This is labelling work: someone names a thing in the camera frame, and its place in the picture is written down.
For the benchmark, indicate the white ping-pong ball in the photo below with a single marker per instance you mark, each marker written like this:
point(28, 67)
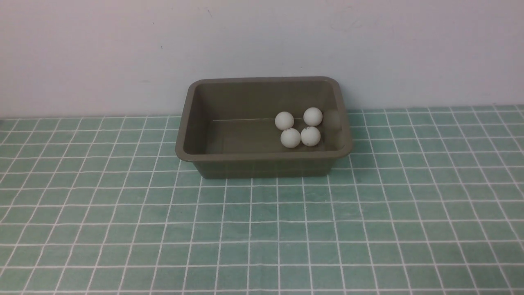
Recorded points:
point(290, 138)
point(310, 136)

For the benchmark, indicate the logo ping-pong ball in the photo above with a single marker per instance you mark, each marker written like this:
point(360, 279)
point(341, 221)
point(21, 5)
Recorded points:
point(313, 117)
point(284, 120)

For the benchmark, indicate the olive plastic storage bin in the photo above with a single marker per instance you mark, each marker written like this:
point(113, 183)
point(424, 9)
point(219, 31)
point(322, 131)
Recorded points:
point(227, 129)

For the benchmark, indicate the green checkered tablecloth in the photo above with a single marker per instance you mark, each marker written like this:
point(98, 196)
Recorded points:
point(429, 202)

